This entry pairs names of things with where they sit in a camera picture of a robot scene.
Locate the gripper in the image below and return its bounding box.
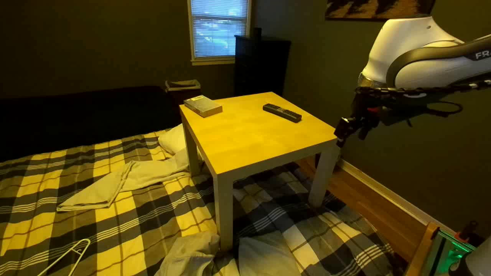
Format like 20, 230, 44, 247
334, 90, 385, 148

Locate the tan hardcover book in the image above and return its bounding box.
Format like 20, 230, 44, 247
183, 95, 223, 118

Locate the black remote control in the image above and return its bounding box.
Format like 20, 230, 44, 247
262, 103, 303, 123

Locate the black dresser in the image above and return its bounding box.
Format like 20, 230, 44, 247
234, 34, 292, 97

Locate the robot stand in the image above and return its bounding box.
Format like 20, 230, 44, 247
404, 222, 491, 276

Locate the red black clamp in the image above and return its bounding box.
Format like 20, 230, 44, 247
456, 220, 481, 243

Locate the white pillow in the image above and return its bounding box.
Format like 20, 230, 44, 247
158, 123, 189, 155
237, 229, 302, 276

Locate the window with white blinds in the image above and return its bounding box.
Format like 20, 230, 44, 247
187, 0, 252, 66

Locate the dark bin with liner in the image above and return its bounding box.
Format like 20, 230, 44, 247
165, 79, 202, 105

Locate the crumpled white cloth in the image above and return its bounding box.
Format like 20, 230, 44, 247
155, 231, 222, 276

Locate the beige folded sheet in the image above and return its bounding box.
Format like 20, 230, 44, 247
56, 147, 204, 212

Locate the plaid yellow grey blanket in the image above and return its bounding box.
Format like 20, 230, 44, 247
0, 128, 408, 276

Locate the dark couch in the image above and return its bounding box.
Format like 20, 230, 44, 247
0, 85, 182, 163

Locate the white clothes hanger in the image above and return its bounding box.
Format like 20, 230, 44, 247
36, 238, 92, 276

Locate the framed wall picture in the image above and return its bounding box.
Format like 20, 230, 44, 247
325, 0, 436, 21

